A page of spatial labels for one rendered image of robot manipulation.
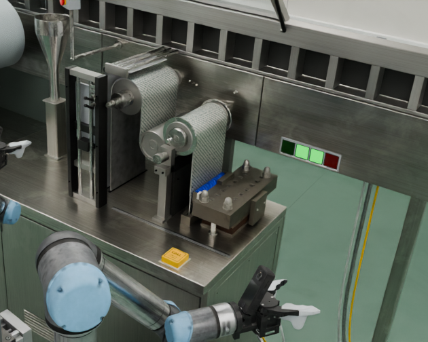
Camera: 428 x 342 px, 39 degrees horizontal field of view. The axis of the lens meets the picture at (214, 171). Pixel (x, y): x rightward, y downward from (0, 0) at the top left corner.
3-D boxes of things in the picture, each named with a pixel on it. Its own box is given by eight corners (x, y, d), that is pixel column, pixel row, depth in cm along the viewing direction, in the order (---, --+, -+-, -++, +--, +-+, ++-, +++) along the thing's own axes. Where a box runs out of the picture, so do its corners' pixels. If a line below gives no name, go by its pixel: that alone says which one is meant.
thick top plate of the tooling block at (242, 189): (191, 214, 226) (193, 201, 223) (242, 176, 257) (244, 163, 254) (228, 229, 219) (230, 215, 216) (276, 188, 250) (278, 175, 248)
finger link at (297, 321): (318, 328, 143) (279, 322, 145) (321, 306, 141) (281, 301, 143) (318, 335, 140) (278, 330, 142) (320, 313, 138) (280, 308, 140)
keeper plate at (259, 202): (248, 224, 235) (251, 199, 230) (259, 213, 243) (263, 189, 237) (253, 226, 234) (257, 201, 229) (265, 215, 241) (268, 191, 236)
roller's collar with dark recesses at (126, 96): (110, 107, 225) (110, 91, 222) (120, 102, 230) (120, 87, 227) (123, 111, 223) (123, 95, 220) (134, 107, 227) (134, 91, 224)
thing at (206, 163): (189, 195, 228) (192, 152, 220) (220, 173, 247) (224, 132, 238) (190, 196, 228) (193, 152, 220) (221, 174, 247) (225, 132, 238)
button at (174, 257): (160, 261, 210) (161, 256, 209) (172, 252, 215) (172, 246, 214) (177, 269, 207) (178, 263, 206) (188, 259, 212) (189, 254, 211)
